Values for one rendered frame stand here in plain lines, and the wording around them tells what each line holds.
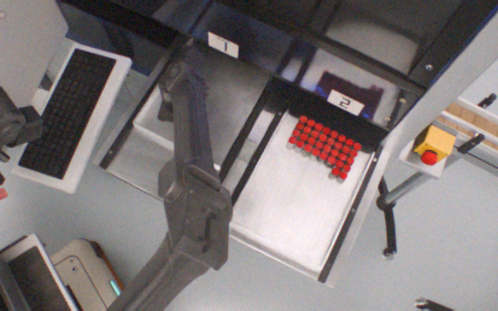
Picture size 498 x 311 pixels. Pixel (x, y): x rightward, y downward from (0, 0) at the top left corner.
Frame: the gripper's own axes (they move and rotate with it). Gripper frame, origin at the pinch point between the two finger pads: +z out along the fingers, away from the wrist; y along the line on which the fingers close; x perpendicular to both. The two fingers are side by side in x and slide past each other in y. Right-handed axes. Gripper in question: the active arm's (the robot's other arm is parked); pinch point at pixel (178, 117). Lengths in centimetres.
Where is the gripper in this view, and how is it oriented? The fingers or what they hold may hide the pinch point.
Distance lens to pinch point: 119.0
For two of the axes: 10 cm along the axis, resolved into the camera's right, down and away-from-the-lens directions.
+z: -0.6, 3.1, 9.5
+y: 2.1, -9.3, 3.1
